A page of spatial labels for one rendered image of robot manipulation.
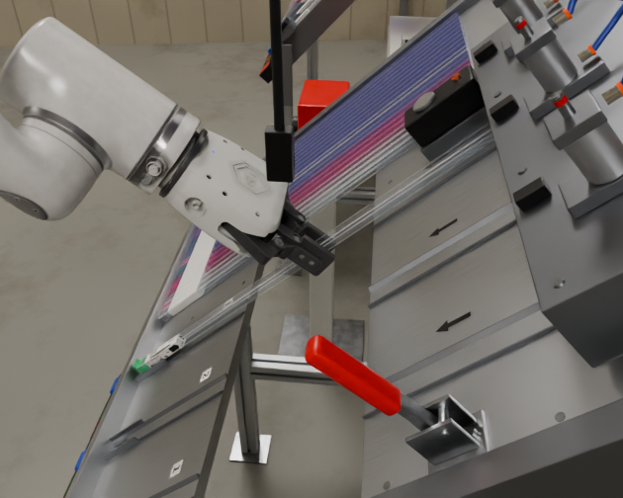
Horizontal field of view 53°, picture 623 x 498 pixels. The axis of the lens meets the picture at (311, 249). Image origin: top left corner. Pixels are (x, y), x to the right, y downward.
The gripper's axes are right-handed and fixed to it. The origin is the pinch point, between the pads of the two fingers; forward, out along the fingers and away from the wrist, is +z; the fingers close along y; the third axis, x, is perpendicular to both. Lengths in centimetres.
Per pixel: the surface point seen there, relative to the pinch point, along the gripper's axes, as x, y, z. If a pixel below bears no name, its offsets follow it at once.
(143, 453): 22.1, -14.4, -2.6
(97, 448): 29.5, -11.6, -5.5
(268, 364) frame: 57, 39, 27
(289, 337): 82, 77, 44
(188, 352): 20.4, -1.6, -2.2
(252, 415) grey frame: 72, 38, 33
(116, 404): 29.5, -5.7, -5.5
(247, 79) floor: 112, 269, 7
